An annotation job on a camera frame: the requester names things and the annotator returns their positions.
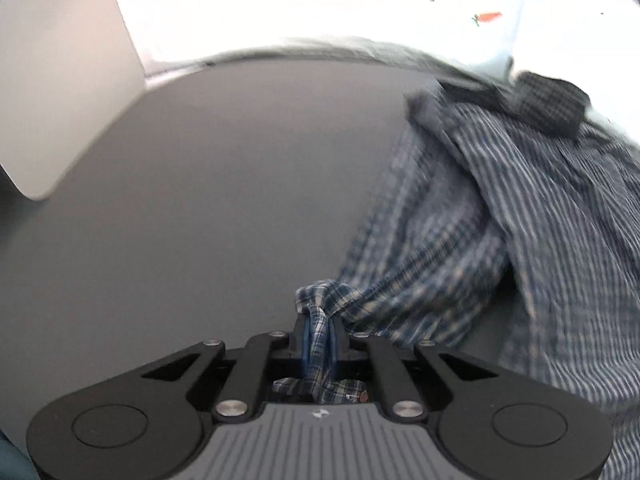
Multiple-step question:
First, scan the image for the printed white sheet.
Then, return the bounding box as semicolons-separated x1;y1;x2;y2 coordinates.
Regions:
105;0;640;146

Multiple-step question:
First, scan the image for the white board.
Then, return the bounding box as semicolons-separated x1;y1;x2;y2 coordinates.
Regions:
0;0;147;202

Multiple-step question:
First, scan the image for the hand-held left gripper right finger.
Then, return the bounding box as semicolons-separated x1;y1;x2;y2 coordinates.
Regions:
330;320;496;420

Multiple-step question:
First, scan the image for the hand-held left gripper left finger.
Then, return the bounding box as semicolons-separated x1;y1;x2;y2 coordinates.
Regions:
142;314;315;422

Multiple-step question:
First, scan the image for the blue plaid shirt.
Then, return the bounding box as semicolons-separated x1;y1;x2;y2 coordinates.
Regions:
272;72;640;480

